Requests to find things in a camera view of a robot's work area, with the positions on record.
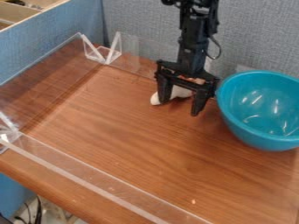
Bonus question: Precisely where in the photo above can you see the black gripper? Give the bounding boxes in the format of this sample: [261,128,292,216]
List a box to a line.
[153,60,220,116]

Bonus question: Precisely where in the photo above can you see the white brown toy mushroom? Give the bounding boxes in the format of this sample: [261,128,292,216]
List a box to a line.
[149,86,192,106]

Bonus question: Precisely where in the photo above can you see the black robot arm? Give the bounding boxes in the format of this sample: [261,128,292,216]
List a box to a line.
[154,0,220,116]

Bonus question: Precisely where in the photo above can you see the blue plastic bowl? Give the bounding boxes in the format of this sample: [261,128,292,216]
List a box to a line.
[216,70,299,151]

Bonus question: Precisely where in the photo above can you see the clear acrylic front barrier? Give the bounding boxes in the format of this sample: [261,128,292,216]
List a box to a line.
[0,112,212,224]

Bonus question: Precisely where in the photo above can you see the wooden shelf box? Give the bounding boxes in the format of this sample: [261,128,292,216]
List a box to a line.
[0,0,69,31]

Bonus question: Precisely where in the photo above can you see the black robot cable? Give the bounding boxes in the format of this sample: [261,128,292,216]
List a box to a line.
[202,34,222,60]

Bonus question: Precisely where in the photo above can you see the clear acrylic corner bracket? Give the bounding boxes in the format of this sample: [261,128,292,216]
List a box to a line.
[79,31,122,65]

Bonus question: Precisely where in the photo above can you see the black floor cables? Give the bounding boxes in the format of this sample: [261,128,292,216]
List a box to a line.
[0,195,43,224]

